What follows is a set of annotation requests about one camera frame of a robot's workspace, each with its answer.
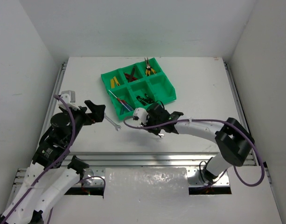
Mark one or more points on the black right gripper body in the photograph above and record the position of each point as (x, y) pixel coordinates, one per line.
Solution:
(151, 122)

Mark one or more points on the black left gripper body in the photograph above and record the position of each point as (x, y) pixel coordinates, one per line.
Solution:
(87, 115)

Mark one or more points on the green-black screwdriver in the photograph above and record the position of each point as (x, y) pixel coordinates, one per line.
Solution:
(149, 99)
(145, 100)
(141, 100)

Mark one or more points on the blue screwdriver red collar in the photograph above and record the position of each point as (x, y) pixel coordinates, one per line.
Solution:
(123, 102)

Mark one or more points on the small yellow utility knife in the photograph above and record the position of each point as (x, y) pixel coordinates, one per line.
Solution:
(116, 81)

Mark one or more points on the red utility knife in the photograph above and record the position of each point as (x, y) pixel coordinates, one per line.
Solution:
(127, 76)
(132, 74)

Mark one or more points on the yellow pliers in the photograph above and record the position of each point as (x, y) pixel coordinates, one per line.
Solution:
(148, 67)
(153, 71)

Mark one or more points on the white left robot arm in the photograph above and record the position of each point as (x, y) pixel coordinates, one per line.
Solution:
(37, 196)

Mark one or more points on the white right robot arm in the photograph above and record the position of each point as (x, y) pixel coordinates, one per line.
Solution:
(233, 141)

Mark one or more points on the green six-compartment tray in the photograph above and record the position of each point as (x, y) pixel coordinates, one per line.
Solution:
(157, 86)

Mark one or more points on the white foreground cover panel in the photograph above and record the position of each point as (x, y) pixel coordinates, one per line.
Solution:
(160, 196)

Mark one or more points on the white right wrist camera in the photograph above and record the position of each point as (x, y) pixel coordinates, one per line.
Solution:
(141, 114)

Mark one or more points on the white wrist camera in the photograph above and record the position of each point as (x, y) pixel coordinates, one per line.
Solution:
(69, 97)
(141, 114)

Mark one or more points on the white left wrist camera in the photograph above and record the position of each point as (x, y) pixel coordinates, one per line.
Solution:
(69, 97)

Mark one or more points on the aluminium front rail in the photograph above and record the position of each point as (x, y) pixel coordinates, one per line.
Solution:
(108, 159)

